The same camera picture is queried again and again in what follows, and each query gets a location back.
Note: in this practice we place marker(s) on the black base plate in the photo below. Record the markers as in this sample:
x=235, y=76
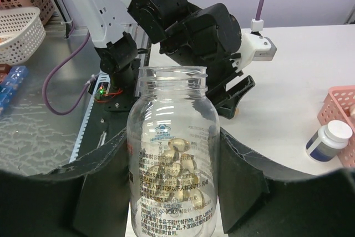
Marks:
x=107, y=118

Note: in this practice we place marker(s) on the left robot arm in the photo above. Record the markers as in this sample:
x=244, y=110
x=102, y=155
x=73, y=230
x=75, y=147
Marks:
x=189, y=35

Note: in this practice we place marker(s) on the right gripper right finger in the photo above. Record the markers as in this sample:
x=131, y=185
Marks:
x=259, y=197

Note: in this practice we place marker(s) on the blue pill organizer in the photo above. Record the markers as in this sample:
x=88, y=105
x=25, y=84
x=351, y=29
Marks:
x=11, y=81

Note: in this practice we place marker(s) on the white perforated basket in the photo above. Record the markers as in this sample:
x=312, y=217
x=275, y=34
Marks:
x=22, y=32

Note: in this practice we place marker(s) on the white capped pill bottle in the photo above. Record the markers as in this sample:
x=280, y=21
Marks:
x=329, y=140

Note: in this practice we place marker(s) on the white cable duct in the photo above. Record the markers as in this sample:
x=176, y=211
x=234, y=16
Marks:
x=102, y=77

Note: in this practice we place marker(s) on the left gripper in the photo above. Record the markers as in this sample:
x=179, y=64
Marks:
x=217, y=57

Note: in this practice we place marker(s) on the clear pill bottle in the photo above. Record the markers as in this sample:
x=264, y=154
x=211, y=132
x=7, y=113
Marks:
x=173, y=137

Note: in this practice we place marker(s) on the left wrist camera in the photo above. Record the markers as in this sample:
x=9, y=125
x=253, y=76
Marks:
x=254, y=46

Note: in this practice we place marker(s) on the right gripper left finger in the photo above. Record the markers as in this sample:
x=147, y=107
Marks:
x=87, y=197

